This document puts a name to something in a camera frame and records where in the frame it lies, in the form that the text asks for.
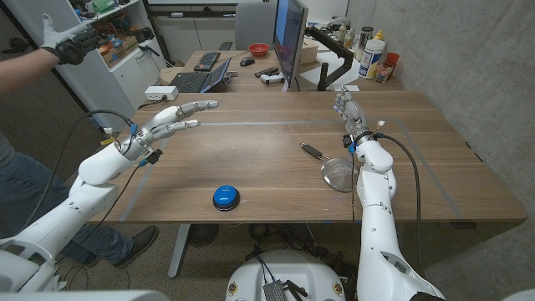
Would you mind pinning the beige box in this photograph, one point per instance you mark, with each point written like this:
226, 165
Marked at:
309, 52

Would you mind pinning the person's bare forearm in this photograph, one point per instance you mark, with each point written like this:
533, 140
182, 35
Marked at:
21, 71

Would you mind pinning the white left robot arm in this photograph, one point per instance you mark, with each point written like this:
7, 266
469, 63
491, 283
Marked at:
83, 200

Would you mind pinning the black keyboard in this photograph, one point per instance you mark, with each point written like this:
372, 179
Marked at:
207, 61

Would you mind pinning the dark shoe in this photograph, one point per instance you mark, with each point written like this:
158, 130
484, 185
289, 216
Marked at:
140, 244

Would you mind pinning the round black fan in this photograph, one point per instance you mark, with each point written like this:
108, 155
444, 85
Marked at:
202, 235

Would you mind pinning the computer monitor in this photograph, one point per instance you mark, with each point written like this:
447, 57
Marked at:
288, 37

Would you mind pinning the black remote control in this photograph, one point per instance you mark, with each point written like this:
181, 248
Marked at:
266, 71

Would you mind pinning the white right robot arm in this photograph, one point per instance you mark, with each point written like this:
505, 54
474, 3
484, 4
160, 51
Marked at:
378, 226

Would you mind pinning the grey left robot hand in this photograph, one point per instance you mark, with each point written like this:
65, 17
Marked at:
161, 125

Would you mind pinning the person in grey shirt, jeans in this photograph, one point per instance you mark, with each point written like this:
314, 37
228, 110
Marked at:
21, 188

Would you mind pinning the open laptop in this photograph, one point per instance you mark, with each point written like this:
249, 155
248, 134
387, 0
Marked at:
192, 81

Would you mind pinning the brown cardboard box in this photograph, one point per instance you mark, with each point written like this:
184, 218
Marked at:
123, 50

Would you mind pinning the red bowl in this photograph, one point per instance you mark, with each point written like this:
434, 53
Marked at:
258, 50

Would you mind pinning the white wipes canister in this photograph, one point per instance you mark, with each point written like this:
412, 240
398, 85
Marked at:
371, 58

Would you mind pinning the grey office chair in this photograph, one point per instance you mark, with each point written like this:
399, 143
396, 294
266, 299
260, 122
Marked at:
255, 25

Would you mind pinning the green box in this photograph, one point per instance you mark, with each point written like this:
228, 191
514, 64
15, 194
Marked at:
102, 5

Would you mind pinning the white game controller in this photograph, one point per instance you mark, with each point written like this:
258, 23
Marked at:
271, 78

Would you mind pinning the yellow capped bottle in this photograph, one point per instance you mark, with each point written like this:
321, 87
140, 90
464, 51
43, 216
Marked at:
378, 35

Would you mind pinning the black computer mouse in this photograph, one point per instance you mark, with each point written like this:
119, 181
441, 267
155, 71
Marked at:
247, 61

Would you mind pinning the wooden office desk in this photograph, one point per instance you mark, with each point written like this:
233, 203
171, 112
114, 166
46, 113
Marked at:
246, 81

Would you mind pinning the white power strip box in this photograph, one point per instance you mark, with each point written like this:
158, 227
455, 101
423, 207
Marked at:
161, 92

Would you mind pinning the white paper sheet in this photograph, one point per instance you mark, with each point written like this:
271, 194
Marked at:
311, 74

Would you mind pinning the person in gloves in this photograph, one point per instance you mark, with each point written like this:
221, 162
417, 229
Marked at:
104, 92

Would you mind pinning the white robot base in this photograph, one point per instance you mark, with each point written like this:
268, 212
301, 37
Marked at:
288, 267

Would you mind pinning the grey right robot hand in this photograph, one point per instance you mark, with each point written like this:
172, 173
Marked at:
353, 115

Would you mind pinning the clear glass cup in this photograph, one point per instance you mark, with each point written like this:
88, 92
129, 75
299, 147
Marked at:
383, 73

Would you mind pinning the red cup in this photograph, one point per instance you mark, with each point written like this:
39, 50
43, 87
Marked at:
393, 58

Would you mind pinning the dark lidded jar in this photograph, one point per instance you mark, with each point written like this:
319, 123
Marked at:
364, 37

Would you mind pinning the blue push button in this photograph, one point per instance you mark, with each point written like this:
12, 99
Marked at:
226, 195

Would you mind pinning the person's gloved hand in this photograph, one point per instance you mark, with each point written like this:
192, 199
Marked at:
67, 46

